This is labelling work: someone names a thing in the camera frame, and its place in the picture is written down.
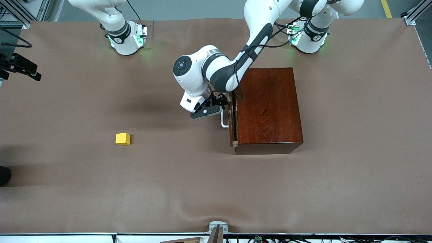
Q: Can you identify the wooden drawer with white handle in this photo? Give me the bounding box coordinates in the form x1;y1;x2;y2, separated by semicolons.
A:
221;91;238;147

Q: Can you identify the dark wooden cabinet box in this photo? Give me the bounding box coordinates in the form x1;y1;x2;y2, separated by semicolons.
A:
235;67;304;155

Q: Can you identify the black round object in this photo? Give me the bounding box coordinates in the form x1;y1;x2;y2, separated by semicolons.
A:
0;166;12;187

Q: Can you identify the brown table mat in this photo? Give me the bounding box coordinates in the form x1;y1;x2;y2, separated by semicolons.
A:
0;18;432;235

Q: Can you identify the tan board piece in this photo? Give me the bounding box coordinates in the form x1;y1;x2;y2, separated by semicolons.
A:
160;237;203;243

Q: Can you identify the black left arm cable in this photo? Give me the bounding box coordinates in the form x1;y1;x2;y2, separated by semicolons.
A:
233;13;307;100

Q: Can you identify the aluminium frame with diagonal bar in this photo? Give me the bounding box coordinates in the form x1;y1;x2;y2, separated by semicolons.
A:
0;0;51;29

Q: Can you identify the black left base cable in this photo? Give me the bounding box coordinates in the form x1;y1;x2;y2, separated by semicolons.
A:
275;20;291;36

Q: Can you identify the thin black right base cable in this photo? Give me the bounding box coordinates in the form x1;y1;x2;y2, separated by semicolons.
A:
127;0;141;21

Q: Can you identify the grey metal clamp bracket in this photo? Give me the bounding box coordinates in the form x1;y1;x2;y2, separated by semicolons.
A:
204;221;229;243

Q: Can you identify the white table edge rail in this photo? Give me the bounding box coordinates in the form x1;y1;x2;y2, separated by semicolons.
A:
0;233;432;243

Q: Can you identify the aluminium frame profile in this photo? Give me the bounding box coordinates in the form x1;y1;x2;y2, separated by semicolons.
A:
403;0;432;26

